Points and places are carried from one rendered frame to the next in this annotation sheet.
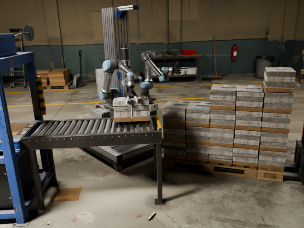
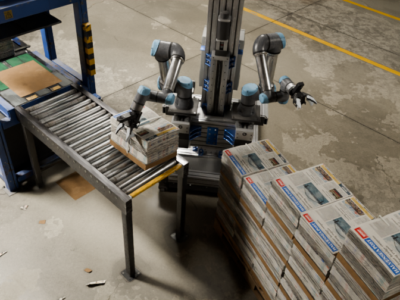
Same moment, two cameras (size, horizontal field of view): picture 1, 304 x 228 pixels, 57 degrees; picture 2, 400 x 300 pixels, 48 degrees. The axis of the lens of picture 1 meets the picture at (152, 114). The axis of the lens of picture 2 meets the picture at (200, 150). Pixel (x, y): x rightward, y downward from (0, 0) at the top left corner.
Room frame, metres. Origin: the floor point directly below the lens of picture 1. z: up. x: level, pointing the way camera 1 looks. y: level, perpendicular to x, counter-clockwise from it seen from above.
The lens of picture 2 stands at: (1.54, -1.69, 2.83)
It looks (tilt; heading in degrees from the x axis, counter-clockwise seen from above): 40 degrees down; 44
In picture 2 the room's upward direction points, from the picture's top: 5 degrees clockwise
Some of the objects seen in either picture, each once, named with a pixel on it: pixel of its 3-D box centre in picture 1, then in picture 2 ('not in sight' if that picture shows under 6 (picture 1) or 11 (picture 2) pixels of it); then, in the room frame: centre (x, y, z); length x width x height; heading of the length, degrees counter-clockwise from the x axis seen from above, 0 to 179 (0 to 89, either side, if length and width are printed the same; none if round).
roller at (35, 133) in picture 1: (38, 130); (52, 101); (2.76, 1.18, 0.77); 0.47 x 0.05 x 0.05; 3
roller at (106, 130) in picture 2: (95, 128); (96, 135); (2.79, 0.60, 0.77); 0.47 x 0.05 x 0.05; 3
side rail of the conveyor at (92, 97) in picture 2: (98, 123); (124, 125); (3.05, 0.61, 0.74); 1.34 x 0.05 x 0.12; 93
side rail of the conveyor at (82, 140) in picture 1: (92, 140); (67, 155); (2.54, 0.58, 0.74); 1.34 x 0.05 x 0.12; 93
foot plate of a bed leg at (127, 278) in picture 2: (159, 201); (130, 272); (2.58, -0.06, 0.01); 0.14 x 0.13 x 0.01; 3
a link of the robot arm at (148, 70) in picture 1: (148, 70); (269, 67); (3.97, 0.04, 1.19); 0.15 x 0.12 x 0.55; 157
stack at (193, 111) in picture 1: (210, 136); (280, 240); (3.36, -0.74, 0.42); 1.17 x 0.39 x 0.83; 72
